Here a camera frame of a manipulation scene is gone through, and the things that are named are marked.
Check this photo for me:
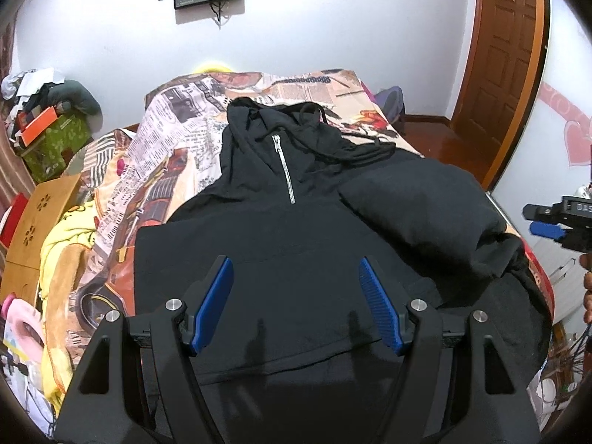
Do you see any black zip hoodie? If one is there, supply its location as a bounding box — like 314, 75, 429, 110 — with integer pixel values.
134, 98, 552, 443

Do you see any dark green clothes pile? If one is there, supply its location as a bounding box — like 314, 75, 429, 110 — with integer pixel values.
47, 79, 101, 116

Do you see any right hand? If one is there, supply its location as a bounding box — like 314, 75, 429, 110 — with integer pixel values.
580, 253, 592, 325

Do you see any yellow blanket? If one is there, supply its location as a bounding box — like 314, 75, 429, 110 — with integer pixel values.
39, 202, 97, 412

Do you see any newspaper print bed cover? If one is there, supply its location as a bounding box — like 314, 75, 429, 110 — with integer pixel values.
38, 69, 556, 426

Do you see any brown wooden door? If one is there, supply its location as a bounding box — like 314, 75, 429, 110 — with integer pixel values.
451, 0, 550, 191

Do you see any pink plush toy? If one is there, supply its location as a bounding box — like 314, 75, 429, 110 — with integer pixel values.
1, 293, 45, 387

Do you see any purple grey backpack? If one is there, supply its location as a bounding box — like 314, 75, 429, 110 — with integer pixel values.
373, 85, 406, 125

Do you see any red tissue box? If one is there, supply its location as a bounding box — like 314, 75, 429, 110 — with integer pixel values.
0, 194, 28, 250

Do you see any green patterned storage box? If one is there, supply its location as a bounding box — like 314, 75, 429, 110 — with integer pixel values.
20, 111, 92, 184

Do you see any red striped curtain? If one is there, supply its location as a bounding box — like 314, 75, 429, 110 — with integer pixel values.
0, 19, 35, 212

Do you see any yellow pillow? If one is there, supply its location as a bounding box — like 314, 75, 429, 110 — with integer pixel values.
194, 63, 232, 74

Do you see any orange shoe box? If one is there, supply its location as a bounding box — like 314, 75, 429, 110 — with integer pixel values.
21, 106, 58, 147

